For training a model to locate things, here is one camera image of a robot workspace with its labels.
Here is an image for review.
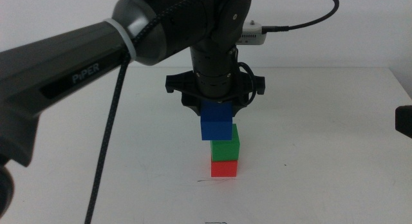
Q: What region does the short black cable loop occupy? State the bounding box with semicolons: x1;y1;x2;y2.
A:
237;62;259;106

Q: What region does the blue cube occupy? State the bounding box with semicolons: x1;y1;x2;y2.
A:
200;100;234;142

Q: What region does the thin black camera cable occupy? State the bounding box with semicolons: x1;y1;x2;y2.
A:
261;0;341;34

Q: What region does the white zip tie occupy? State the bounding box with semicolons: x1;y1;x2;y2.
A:
103;17;137;62

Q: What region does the red cube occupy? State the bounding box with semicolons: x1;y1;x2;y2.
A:
211;159;239;178

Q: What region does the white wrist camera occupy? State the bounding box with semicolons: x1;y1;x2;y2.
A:
236;20;268;46

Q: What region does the black braided cable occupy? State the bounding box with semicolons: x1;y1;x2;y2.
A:
84;0;223;224

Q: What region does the green cube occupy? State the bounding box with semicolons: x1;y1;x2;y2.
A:
210;123;241;162

